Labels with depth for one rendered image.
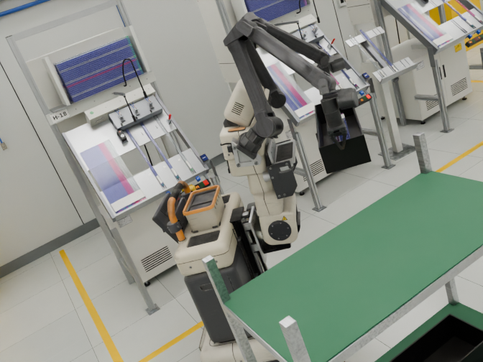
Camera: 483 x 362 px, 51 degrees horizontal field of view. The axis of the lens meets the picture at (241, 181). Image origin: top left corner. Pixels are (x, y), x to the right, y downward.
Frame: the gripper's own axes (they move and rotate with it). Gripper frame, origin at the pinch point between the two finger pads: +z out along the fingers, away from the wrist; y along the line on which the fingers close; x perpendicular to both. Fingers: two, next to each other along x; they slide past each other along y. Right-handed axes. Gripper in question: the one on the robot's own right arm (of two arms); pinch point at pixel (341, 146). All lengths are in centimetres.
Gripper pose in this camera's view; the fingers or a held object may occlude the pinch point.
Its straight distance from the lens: 190.9
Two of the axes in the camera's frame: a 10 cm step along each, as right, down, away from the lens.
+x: -9.4, 2.6, 2.3
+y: 1.1, -4.1, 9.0
